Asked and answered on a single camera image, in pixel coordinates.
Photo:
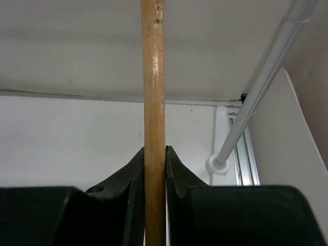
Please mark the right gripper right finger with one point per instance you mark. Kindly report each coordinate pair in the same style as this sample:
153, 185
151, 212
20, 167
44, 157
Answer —
200, 214

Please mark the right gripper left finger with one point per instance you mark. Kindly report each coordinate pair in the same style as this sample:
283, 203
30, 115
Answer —
111, 212

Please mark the wooden clothes hanger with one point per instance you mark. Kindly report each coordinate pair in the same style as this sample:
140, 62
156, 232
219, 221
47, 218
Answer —
152, 13

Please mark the white metal clothes rack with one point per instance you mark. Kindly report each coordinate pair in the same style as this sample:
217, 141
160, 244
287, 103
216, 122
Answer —
227, 129

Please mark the aluminium rail on right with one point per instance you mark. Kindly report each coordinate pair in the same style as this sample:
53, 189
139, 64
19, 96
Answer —
244, 161

